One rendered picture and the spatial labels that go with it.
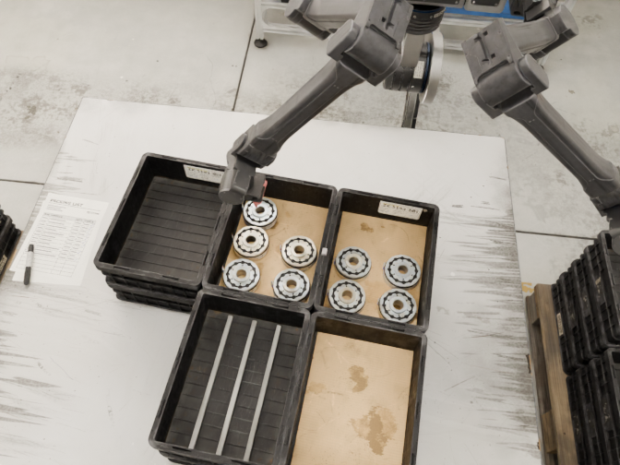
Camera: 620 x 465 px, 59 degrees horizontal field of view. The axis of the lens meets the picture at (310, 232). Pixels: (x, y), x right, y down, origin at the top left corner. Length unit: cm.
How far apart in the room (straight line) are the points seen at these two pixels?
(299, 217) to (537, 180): 168
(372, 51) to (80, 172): 135
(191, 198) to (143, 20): 217
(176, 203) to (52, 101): 178
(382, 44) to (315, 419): 91
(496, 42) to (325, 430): 95
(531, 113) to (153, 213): 112
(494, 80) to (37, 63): 300
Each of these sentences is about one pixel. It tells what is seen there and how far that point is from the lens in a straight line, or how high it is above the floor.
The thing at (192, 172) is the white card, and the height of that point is 89.
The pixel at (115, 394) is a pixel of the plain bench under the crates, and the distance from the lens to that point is 165.
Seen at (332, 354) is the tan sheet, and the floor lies 83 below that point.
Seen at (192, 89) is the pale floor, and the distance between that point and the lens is 325.
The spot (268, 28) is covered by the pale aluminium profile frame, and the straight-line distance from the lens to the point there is 339.
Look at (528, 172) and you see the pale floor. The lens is 307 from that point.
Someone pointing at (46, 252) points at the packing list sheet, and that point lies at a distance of 191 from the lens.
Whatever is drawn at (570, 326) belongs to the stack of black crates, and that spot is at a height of 27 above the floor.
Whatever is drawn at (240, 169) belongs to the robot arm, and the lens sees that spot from 121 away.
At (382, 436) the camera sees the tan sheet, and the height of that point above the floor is 83.
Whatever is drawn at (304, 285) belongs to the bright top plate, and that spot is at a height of 86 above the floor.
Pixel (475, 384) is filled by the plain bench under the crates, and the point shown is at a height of 70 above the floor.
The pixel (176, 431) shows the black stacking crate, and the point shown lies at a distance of 145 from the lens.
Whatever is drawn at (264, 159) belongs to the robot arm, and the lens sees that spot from 120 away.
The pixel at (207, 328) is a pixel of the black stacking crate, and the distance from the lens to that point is 152.
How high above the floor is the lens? 223
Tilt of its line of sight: 59 degrees down
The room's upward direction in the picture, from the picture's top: 3 degrees clockwise
